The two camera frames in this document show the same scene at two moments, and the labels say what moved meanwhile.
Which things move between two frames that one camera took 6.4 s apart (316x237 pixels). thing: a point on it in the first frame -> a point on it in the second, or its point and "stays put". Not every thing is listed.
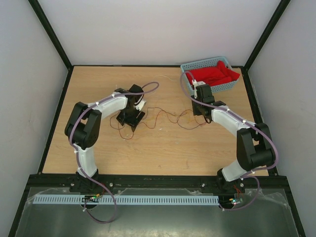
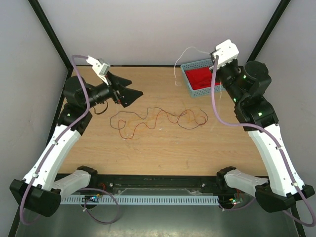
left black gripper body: x=129 y=116 -> x=102 y=93
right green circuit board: x=236 y=200 stays put
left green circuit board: x=91 y=198 stays put
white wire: x=166 y=76 -> x=200 y=51
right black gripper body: x=196 y=105 -> x=228 y=74
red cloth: x=217 y=74 stays put
